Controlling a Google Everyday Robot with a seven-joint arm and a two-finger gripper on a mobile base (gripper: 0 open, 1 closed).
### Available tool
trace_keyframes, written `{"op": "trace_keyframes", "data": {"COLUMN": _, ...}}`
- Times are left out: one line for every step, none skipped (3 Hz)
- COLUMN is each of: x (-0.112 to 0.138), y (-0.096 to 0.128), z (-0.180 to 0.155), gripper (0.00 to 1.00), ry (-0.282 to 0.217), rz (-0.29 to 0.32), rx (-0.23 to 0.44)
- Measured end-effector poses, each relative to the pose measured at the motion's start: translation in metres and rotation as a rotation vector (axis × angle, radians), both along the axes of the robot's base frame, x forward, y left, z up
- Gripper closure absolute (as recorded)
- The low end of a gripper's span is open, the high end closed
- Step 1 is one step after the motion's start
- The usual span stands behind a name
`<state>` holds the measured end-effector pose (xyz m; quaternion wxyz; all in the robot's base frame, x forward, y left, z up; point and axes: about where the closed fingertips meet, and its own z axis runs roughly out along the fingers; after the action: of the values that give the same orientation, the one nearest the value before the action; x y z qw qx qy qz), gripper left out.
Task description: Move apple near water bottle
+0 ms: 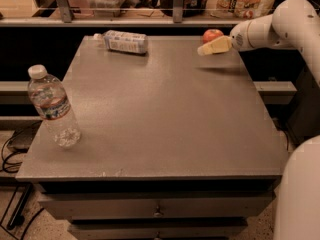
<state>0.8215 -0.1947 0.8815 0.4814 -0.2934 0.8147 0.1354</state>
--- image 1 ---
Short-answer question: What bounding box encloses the clear plastic container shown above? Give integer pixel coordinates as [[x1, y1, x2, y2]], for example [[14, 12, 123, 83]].
[[87, 0, 125, 18]]

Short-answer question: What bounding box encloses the upper drawer with knob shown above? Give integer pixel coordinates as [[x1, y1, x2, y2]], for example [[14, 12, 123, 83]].
[[39, 191, 274, 220]]

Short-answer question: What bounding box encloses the grey metal shelf rail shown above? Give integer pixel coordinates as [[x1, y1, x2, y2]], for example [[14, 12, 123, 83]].
[[0, 0, 320, 28]]

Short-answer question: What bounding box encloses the drawer with knob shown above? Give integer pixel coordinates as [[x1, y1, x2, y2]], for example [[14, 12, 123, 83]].
[[39, 191, 274, 220], [68, 218, 247, 240]]

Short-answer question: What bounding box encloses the black cables left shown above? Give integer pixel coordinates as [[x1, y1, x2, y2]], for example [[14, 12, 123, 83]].
[[0, 122, 44, 240]]

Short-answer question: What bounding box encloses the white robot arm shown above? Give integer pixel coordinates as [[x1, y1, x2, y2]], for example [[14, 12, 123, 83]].
[[198, 0, 320, 240]]

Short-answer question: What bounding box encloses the lying white labelled bottle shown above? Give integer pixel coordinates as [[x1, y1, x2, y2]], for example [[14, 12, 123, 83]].
[[93, 30, 148, 55]]

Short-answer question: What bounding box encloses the red apple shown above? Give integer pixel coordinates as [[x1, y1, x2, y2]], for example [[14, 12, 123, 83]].
[[202, 29, 223, 43]]

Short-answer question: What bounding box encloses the grey drawer cabinet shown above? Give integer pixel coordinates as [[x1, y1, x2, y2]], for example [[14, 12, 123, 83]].
[[15, 35, 289, 240]]

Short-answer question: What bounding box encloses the lower drawer with knob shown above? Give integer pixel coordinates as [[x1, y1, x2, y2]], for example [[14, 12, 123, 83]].
[[68, 218, 247, 240]]

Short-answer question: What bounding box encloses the upright clear water bottle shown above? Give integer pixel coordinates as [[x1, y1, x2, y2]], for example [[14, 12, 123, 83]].
[[28, 64, 81, 148]]

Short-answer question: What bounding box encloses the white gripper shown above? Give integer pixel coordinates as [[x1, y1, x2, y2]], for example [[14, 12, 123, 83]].
[[197, 21, 253, 56]]

